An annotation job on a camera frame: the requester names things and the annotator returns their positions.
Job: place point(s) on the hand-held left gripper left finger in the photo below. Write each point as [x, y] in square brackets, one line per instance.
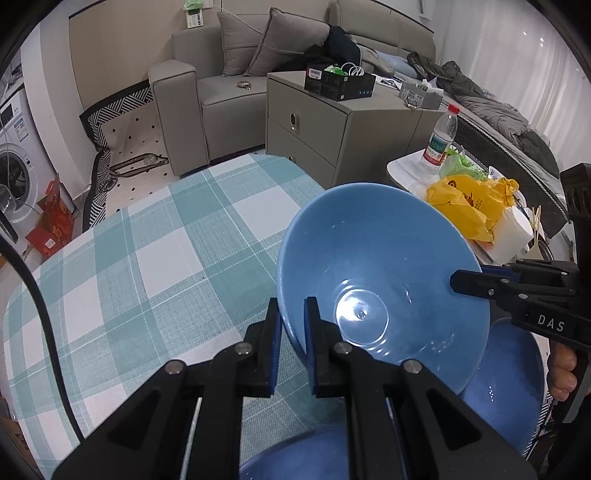
[276, 350]

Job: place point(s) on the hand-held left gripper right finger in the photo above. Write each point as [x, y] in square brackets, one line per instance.
[309, 360]

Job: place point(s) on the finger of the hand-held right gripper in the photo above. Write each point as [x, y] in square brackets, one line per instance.
[475, 282]
[501, 270]

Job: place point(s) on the blue bowl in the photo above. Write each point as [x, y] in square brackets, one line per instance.
[503, 378]
[295, 457]
[369, 240]

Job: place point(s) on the person's right hand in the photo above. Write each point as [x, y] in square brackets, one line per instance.
[561, 371]

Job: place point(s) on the white paper cup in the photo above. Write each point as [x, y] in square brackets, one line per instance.
[510, 235]

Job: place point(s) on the yellow plastic bag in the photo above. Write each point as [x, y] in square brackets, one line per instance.
[466, 203]

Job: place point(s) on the green plastic bag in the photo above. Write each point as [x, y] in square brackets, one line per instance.
[461, 164]

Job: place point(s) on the white side table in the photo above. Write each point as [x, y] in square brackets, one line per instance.
[406, 168]

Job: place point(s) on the clear water bottle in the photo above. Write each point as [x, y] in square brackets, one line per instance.
[438, 143]

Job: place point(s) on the teal checked tablecloth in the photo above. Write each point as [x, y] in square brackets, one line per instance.
[138, 286]

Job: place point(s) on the grey jacket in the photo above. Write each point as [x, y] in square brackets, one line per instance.
[485, 101]

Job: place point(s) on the small grey box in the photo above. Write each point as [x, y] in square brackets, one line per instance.
[420, 94]

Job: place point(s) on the grey drawer cabinet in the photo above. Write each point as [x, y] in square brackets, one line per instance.
[323, 138]

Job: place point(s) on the black box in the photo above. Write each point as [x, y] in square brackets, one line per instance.
[337, 85]

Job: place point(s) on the red cardboard box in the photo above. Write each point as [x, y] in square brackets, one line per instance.
[51, 226]

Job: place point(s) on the black white patterned rug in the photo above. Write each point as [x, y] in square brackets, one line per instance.
[134, 134]

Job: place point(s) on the grey sofa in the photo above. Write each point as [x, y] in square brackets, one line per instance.
[184, 106]

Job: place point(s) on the dark clothes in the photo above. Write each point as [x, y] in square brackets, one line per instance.
[341, 46]

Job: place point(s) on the grey sofa pillow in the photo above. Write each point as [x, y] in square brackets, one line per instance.
[240, 41]
[291, 41]

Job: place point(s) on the white washing machine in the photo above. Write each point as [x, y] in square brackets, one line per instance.
[18, 152]

